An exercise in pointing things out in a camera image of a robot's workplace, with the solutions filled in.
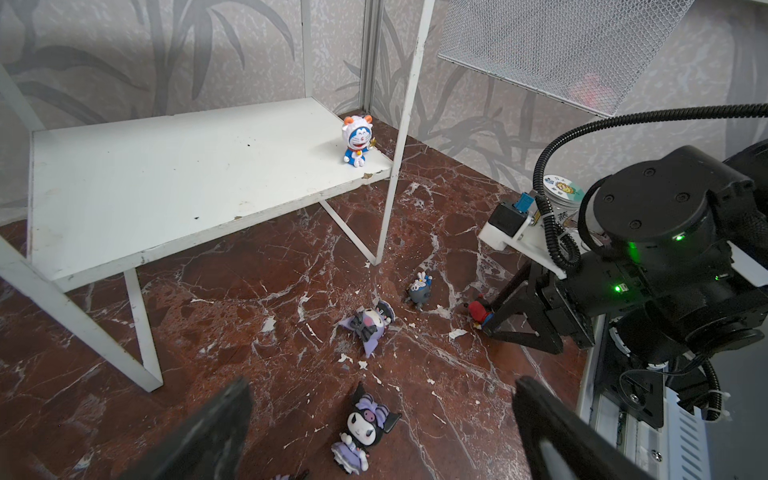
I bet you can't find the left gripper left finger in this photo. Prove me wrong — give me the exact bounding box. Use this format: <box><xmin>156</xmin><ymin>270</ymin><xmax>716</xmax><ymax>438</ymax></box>
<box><xmin>120</xmin><ymin>377</ymin><xmax>253</xmax><ymax>479</ymax></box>

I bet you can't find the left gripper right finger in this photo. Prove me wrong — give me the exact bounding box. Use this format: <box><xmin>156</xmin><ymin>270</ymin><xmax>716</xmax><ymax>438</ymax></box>
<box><xmin>512</xmin><ymin>376</ymin><xmax>650</xmax><ymax>479</ymax></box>

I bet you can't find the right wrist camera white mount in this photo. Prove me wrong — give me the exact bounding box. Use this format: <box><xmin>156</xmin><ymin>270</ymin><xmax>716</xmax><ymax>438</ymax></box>
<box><xmin>478</xmin><ymin>193</ymin><xmax>566</xmax><ymax>280</ymax></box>

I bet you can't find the round tape roll cartoon label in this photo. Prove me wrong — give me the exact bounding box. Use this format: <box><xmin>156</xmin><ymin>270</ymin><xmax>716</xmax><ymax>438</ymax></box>
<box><xmin>543</xmin><ymin>174</ymin><xmax>585</xmax><ymax>225</ymax></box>

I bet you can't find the purple bat Kuromi figure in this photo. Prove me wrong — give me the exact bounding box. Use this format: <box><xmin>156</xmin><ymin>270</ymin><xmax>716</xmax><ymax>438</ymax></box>
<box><xmin>331</xmin><ymin>383</ymin><xmax>402</xmax><ymax>475</ymax></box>

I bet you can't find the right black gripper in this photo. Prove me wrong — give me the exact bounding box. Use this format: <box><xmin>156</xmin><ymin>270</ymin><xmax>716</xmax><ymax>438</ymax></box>
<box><xmin>484</xmin><ymin>261</ymin><xmax>595</xmax><ymax>354</ymax></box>

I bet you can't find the white wire mesh basket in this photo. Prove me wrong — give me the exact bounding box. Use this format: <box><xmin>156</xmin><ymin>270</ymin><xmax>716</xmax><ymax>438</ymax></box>
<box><xmin>438</xmin><ymin>0</ymin><xmax>692</xmax><ymax>117</ymax></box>

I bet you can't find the white hooded Doraemon figure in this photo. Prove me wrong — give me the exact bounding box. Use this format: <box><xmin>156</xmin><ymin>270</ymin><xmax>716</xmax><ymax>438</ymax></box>
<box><xmin>341</xmin><ymin>115</ymin><xmax>373</xmax><ymax>168</ymax></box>

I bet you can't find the purple dress Kuromi figure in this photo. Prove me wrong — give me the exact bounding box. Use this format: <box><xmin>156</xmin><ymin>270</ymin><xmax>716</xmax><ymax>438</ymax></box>
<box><xmin>339</xmin><ymin>300</ymin><xmax>396</xmax><ymax>359</ymax></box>

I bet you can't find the small grey bunny figure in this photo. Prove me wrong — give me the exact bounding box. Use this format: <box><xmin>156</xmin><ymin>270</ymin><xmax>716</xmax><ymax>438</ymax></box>
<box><xmin>406</xmin><ymin>271</ymin><xmax>433</xmax><ymax>310</ymax></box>

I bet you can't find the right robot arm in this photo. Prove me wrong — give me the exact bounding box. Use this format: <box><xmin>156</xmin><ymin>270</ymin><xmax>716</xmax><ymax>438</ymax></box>
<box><xmin>469</xmin><ymin>104</ymin><xmax>767</xmax><ymax>428</ymax></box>

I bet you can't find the white two-tier metal shelf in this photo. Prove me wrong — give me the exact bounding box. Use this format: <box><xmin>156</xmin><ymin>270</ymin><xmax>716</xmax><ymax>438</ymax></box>
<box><xmin>1</xmin><ymin>2</ymin><xmax>434</xmax><ymax>392</ymax></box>

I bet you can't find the red hat Doraemon figure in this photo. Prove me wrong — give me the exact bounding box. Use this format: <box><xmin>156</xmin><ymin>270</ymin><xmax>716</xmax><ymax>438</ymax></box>
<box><xmin>467</xmin><ymin>298</ymin><xmax>493</xmax><ymax>330</ymax></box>

